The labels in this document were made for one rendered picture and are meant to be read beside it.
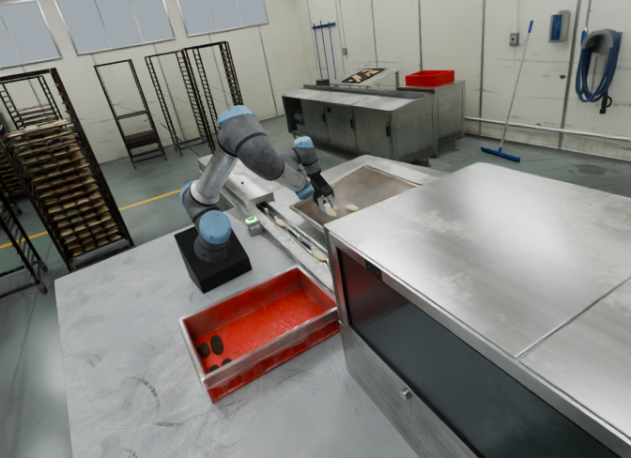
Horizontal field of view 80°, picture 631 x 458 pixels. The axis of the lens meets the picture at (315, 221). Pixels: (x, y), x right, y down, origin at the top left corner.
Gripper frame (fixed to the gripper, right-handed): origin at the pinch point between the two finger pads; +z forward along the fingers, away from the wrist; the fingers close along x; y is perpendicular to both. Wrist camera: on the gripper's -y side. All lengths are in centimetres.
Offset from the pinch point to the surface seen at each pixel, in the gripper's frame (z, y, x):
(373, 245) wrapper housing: -39, -88, 22
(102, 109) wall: -25, 702, 134
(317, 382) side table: 6, -72, 44
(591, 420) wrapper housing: -39, -132, 23
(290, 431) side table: 4, -82, 56
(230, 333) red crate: 3, -38, 61
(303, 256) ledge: 6.2, -14.2, 22.3
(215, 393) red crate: -1, -62, 70
